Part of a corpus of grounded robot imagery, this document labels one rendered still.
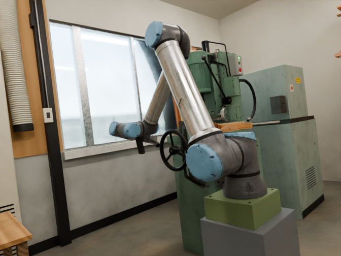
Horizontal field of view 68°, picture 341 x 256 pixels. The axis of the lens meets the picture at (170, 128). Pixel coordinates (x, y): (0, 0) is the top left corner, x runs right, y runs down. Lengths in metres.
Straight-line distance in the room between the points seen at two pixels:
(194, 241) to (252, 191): 1.08
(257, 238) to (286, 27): 3.49
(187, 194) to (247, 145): 1.00
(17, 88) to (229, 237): 1.97
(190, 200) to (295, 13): 3.08
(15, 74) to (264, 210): 2.09
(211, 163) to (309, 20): 3.38
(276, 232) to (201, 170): 0.38
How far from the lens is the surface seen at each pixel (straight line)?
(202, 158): 0.95
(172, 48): 1.14
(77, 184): 2.76
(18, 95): 2.43
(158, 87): 1.40
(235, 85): 2.04
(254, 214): 1.07
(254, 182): 1.13
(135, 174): 3.09
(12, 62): 2.49
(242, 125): 1.77
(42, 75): 2.63
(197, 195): 1.93
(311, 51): 4.02
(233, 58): 2.16
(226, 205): 1.12
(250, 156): 1.11
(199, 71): 1.93
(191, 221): 2.05
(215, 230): 1.18
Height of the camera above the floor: 0.98
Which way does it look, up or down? 1 degrees down
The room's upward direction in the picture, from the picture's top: 7 degrees counter-clockwise
